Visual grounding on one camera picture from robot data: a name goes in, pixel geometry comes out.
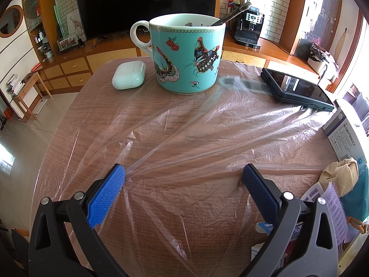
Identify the black television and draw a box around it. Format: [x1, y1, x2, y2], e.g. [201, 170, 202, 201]
[74, 0, 218, 42]

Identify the black coffee machine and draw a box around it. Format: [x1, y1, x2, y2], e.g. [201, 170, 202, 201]
[233, 6, 265, 49]

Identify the dark blue phone case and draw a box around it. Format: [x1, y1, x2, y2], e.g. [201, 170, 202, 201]
[261, 68, 335, 112]

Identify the white blue medicine box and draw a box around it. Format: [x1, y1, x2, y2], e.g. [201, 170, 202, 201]
[322, 100, 368, 165]

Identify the beige paper ball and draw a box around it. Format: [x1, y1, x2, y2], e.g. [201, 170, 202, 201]
[318, 158, 358, 197]

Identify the metal spoon in mug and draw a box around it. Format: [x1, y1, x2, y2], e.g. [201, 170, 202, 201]
[211, 2, 251, 26]

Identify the purple hair roller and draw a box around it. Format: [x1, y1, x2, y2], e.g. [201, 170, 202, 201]
[300, 181, 350, 246]

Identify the wooden side table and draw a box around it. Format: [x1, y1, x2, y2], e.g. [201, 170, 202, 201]
[11, 72, 52, 121]

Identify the white earbuds case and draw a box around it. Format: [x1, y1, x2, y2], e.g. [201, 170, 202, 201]
[111, 61, 146, 90]

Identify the turquoise butterfly mug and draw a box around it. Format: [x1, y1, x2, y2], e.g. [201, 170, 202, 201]
[130, 13, 226, 95]

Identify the round wooden mirror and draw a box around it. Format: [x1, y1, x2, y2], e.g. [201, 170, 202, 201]
[0, 5, 23, 38]

